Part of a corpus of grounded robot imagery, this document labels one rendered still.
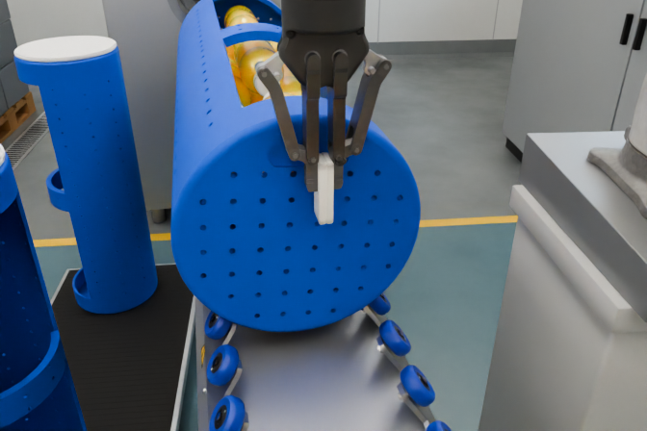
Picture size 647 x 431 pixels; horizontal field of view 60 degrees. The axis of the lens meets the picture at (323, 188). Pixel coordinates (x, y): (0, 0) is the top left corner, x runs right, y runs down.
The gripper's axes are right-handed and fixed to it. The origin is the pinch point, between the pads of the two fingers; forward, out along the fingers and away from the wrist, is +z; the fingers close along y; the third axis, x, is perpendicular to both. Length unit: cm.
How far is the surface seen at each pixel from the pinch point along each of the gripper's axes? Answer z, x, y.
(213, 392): 23.7, -2.5, -13.5
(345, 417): 23.3, -9.4, 0.3
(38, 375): 54, 38, -47
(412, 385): 18.3, -11.1, 7.1
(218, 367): 19.1, -3.4, -12.6
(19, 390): 54, 35, -50
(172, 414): 101, 65, -29
